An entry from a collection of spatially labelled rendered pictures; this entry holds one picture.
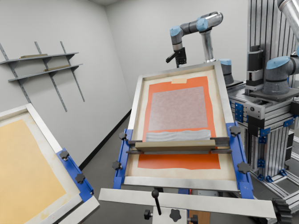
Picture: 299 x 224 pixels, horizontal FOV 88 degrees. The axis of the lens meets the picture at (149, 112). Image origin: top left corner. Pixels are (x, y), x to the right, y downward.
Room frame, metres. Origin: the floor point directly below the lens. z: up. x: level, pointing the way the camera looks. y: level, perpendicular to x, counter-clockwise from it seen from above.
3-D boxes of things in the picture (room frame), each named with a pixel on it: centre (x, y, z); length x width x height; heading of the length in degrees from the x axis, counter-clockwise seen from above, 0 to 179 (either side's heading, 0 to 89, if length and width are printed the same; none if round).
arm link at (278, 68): (1.01, -0.91, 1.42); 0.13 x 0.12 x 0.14; 77
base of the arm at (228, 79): (1.50, -0.81, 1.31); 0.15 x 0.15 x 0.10
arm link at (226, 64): (1.50, -0.81, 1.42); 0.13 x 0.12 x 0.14; 42
